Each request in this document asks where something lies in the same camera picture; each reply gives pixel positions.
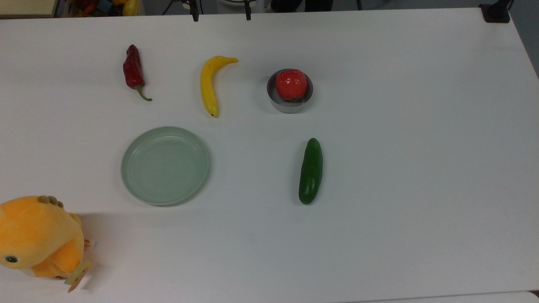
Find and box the yellow banana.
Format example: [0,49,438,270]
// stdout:
[200,56,239,118]

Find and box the pale green plastic plate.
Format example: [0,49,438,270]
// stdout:
[120,126,210,207]

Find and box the red chili pepper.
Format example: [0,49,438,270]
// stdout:
[123,44,152,102]

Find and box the red apple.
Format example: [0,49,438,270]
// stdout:
[276,69,307,101]

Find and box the box of colourful toys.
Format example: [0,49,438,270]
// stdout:
[63,0,146,17]

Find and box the small round metal bowl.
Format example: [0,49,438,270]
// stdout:
[267,69,314,114]

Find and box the beige furniture piece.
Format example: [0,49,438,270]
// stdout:
[0,0,57,19]

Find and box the green cucumber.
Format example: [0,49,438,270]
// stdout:
[299,138,323,205]

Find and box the orange plush toy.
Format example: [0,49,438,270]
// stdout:
[0,195,95,293]

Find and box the black table clamp mount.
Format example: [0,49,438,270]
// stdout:
[479,0,512,23]

